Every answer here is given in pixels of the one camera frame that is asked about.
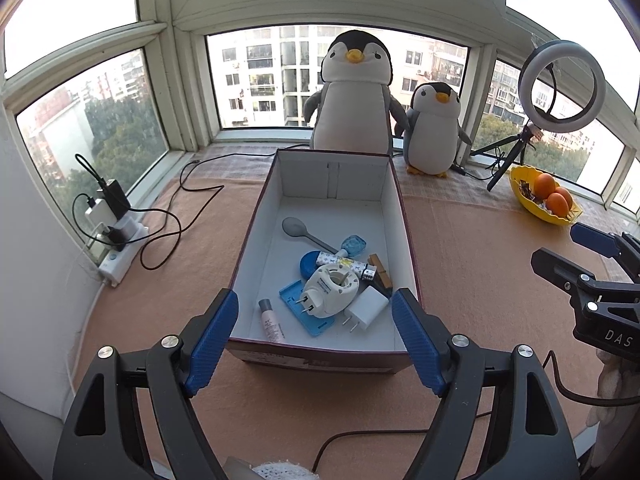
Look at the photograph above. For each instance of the white USB charger plug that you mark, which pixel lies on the white USB charger plug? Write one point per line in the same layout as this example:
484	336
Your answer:
367	307

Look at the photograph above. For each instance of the translucent blue plastic item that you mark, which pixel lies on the translucent blue plastic item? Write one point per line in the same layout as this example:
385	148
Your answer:
354	246

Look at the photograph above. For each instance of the white power strip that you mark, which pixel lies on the white power strip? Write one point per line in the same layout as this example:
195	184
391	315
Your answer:
117	265

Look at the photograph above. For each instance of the brown wrapped candies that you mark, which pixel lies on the brown wrapped candies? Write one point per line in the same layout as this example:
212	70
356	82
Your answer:
526	190

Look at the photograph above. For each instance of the checked grey cloth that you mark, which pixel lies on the checked grey cloth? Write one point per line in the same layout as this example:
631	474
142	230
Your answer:
450	190

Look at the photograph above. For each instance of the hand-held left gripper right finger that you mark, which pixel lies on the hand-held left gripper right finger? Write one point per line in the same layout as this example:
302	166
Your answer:
415	345

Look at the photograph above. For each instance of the large penguin plush toy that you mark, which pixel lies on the large penguin plush toy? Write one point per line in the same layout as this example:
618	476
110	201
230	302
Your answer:
350	115

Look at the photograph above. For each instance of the white flat charger block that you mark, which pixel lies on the white flat charger block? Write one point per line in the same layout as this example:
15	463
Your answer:
100	212

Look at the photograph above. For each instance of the red cardboard box white inside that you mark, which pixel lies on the red cardboard box white inside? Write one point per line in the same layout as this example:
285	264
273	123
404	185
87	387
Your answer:
270	280

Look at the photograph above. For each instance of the small pink lotion bottle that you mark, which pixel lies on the small pink lotion bottle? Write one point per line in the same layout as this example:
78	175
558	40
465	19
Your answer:
271	325

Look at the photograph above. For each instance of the orange fruit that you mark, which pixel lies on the orange fruit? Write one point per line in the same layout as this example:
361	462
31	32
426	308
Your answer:
567	195
544	186
557	204

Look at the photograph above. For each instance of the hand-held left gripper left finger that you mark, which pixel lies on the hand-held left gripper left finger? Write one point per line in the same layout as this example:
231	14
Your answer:
215	340

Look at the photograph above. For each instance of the blue plastic tray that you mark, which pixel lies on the blue plastic tray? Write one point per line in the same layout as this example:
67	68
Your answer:
292	297

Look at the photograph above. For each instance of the white dotted tube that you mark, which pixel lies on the white dotted tube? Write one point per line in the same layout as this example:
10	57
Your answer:
332	259

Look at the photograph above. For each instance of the blue round lid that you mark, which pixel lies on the blue round lid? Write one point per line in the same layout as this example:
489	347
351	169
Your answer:
307	265

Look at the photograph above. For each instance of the white plug-in mosquito repeller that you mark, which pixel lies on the white plug-in mosquito repeller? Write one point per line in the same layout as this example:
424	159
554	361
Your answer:
325	295

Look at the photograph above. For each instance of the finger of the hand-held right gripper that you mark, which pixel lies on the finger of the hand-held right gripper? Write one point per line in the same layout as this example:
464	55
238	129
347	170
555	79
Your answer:
565	272
595	240

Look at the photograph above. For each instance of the white window frame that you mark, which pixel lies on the white window frame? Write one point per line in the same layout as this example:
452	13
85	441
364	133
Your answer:
190	60

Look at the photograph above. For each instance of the black plug adapter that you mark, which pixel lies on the black plug adapter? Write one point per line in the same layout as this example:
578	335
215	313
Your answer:
116	236

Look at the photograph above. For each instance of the yellow fruit bowl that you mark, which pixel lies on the yellow fruit bowl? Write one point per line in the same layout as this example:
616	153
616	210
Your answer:
555	217

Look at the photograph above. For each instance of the small penguin plush toy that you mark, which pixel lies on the small penguin plush toy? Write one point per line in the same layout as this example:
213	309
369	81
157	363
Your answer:
432	135

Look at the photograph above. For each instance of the wooden clothespin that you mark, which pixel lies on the wooden clothespin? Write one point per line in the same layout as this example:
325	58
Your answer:
381	276

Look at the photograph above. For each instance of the grey spoon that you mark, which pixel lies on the grey spoon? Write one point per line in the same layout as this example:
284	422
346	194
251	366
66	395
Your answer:
295	227

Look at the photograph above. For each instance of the white plug adapter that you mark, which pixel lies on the white plug adapter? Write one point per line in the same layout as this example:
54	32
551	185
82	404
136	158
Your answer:
131	225

